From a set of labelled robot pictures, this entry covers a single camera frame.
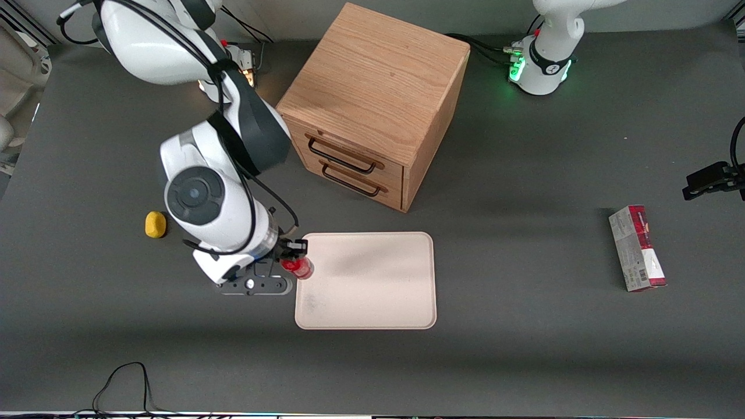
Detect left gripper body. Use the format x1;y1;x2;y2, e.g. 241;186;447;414
728;163;745;201

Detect red coke bottle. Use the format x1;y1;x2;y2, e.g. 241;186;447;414
281;256;315;281

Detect beige rectangular tray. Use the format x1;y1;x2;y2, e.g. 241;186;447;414
295;232;437;331

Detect wooden drawer front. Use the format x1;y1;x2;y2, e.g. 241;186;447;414
300;152;405;211
282;115;405;183

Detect red plaid cardboard box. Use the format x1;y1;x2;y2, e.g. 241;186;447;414
608;204;668;293

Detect yellow lemon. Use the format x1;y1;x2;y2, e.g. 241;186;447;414
144;211;168;239

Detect wooden two-drawer cabinet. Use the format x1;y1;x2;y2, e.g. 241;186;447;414
275;2;471;214

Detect beige plastic background object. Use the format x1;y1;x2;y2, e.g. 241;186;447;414
0;23;53;175

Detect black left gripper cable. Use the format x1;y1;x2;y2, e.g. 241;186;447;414
729;116;745;175

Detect black cable along right arm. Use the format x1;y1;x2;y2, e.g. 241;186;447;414
56;0;300;257

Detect black metal drawer handle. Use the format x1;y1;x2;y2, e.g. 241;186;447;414
306;134;386;175
320;160;389;197

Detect thin black looped cable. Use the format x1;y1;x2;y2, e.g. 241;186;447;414
73;361;175;417

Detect black right arm base cables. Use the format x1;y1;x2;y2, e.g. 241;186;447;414
221;6;275;75

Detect black arm base cables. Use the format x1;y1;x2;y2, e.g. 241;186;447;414
445;15;545;66
221;6;275;75

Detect black left arm base cables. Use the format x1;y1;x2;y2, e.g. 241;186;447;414
445;15;545;66

